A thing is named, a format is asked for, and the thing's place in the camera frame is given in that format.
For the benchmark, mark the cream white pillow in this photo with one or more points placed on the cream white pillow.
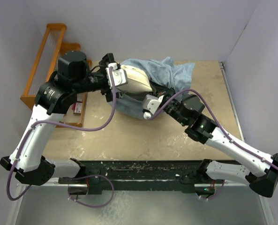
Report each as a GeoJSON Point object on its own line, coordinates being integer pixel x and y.
{"type": "Point", "coordinates": [138, 81]}

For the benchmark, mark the pink small box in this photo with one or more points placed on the pink small box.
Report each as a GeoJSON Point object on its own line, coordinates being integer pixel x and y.
{"type": "Point", "coordinates": [77, 107]}

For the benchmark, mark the aluminium front rail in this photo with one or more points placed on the aluminium front rail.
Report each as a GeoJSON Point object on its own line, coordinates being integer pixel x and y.
{"type": "Point", "coordinates": [96, 178]}

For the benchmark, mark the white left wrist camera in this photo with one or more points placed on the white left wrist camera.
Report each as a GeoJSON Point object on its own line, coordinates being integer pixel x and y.
{"type": "Point", "coordinates": [116, 75]}

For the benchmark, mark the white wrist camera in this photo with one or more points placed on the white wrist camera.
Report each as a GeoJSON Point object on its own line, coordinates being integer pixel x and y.
{"type": "Point", "coordinates": [150, 105]}
{"type": "Point", "coordinates": [116, 75]}

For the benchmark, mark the orange wooden rack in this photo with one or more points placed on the orange wooden rack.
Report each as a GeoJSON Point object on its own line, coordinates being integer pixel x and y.
{"type": "Point", "coordinates": [51, 48]}

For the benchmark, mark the aluminium table edge rail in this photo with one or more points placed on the aluminium table edge rail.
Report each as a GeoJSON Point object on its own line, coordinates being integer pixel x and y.
{"type": "Point", "coordinates": [222, 68]}

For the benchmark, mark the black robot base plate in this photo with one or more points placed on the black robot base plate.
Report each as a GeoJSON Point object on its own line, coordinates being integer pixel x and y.
{"type": "Point", "coordinates": [152, 169]}

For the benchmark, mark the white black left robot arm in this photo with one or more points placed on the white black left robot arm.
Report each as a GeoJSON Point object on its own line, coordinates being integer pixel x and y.
{"type": "Point", "coordinates": [52, 102]}

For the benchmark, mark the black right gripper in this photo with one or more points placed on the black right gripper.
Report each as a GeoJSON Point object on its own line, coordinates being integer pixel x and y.
{"type": "Point", "coordinates": [161, 90]}

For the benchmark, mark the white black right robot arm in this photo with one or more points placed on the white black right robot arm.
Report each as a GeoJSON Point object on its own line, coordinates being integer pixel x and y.
{"type": "Point", "coordinates": [254, 168]}

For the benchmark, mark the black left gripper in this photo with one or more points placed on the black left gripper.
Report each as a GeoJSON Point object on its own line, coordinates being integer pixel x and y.
{"type": "Point", "coordinates": [107, 58]}

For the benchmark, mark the green beige blue pillowcase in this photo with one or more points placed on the green beige blue pillowcase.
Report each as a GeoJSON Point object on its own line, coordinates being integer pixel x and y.
{"type": "Point", "coordinates": [162, 72]}

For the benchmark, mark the metal sheet front panel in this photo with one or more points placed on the metal sheet front panel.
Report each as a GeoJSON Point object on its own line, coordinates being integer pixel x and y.
{"type": "Point", "coordinates": [48, 205]}

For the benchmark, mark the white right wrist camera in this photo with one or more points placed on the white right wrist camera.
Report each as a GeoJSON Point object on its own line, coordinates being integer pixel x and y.
{"type": "Point", "coordinates": [150, 105]}

